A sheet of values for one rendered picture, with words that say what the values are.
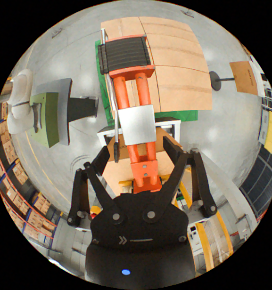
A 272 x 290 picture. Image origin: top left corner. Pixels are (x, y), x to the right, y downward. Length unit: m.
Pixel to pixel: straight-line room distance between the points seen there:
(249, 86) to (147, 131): 1.35
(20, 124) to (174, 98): 1.09
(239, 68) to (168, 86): 1.05
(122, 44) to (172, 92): 0.65
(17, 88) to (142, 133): 0.64
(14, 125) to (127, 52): 0.64
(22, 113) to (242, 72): 1.91
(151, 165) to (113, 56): 0.23
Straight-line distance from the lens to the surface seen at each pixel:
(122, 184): 0.45
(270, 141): 7.30
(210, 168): 1.43
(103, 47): 0.19
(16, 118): 0.67
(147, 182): 0.26
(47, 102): 0.68
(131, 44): 0.18
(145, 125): 0.15
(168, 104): 0.75
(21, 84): 0.65
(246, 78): 1.40
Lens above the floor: 1.24
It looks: 65 degrees down
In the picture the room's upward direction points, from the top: 176 degrees clockwise
